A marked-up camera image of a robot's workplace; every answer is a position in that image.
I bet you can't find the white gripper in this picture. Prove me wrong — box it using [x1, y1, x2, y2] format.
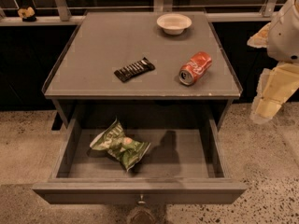
[247, 0, 299, 124]

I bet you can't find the green jalapeno chip bag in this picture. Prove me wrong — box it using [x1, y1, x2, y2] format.
[90, 119, 150, 171]

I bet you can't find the open grey top drawer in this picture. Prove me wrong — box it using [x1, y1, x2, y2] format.
[32, 109, 247, 205]

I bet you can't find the metal drawer knob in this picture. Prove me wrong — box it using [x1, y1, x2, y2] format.
[137, 194, 146, 205]

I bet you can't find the red cola can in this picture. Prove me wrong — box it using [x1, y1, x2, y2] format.
[178, 51, 212, 86]

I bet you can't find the white paper bowl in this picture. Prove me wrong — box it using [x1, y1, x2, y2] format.
[157, 13, 192, 35]

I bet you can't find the black snack bar wrapper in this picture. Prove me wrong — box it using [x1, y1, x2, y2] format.
[114, 57, 155, 83]

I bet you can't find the grey wooden cabinet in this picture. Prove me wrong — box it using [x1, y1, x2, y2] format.
[43, 12, 242, 124]

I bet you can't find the small yellow black object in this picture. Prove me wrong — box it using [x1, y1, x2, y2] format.
[18, 6, 36, 21]

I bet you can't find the metal railing frame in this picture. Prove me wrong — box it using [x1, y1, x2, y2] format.
[0, 0, 287, 26]

